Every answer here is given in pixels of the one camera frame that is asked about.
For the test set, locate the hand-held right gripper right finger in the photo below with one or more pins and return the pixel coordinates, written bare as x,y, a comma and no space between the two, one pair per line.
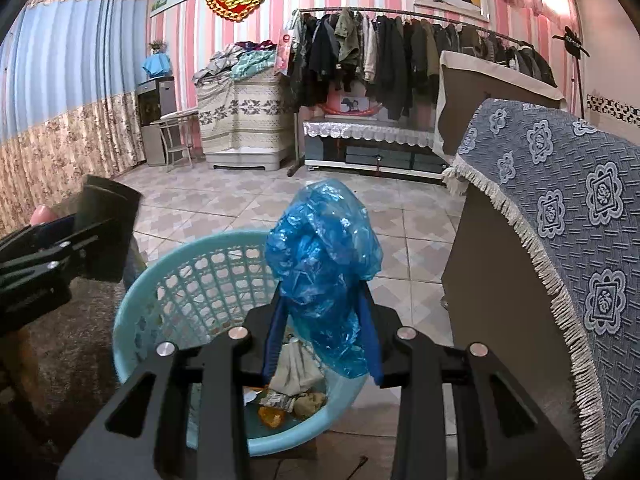
371,345

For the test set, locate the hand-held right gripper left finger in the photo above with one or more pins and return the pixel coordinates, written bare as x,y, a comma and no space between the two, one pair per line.
275,345

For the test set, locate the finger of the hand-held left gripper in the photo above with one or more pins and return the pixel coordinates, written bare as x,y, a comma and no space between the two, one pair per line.
45,240
35,292

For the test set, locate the beige cloth bag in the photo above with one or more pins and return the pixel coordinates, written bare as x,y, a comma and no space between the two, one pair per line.
300,370

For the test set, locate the blue plastic bag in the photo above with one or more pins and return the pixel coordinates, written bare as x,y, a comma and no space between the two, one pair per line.
320,260

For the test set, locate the light blue plastic basket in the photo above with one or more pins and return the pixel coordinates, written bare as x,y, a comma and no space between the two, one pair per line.
165,280

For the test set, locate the person's left hand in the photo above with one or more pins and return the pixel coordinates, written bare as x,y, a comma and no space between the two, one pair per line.
42,214

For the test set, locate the grey shaggy rug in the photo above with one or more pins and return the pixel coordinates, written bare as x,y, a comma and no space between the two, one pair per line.
80,350

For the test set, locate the brown wooden cabinet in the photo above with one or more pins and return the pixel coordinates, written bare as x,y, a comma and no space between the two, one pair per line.
495,285

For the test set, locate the blue and floral curtain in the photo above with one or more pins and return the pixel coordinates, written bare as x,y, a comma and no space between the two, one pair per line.
60,85

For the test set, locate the grey water dispenser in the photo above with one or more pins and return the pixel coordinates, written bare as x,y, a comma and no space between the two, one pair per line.
155,120

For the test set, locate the small folding table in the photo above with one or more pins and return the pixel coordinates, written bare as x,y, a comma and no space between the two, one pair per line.
175,120

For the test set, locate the low stand with lace cloth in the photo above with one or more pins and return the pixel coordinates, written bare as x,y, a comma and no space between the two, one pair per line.
370,145

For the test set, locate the blue cloth bundle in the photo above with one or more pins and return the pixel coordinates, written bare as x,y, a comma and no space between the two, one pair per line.
157,66

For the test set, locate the small potted plant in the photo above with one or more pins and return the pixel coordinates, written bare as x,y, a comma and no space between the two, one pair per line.
157,47

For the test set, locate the cabinet with patterned cover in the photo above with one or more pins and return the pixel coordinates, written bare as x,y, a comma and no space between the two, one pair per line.
245,120

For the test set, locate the pink boxes under clothes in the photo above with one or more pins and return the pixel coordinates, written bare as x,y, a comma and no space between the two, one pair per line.
350,105

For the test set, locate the blue patterned fringed cloth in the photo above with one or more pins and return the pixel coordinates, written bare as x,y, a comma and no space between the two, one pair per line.
575,210

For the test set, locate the pile of folded clothes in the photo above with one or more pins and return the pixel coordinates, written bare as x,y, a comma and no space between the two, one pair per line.
235,62

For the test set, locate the white-framed brown board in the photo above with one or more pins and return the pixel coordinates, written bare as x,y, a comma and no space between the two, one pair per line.
480,95

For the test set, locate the row of hanging clothes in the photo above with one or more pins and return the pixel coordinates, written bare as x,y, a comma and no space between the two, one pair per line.
390,60

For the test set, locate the pink hanging packet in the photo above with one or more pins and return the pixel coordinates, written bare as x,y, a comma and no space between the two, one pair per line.
283,52

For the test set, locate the metal clothes rack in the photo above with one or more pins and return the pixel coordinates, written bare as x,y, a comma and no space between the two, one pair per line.
400,13

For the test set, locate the black coat stand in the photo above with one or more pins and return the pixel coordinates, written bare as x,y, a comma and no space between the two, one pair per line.
575,45

